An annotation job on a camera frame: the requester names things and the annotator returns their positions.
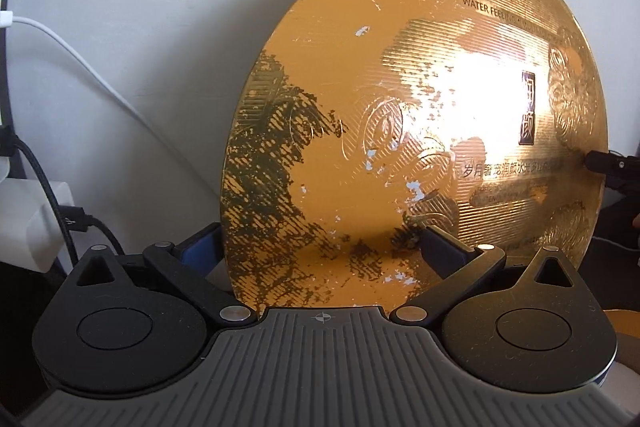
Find white cable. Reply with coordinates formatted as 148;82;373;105
12;18;226;188

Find dark desktop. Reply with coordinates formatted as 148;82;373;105
595;187;640;308

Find black cable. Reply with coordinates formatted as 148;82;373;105
60;207;128;258

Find round gold box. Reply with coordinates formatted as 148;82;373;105
602;307;640;338

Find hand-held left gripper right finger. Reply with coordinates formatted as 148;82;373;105
389;225;577;326

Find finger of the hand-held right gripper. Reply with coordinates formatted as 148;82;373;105
582;149;640;194

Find round gold box lid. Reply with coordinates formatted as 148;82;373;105
220;0;609;309

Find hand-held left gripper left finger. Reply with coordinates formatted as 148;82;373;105
79;222;258;328

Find white charger plugs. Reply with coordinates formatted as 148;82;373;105
0;127;81;268

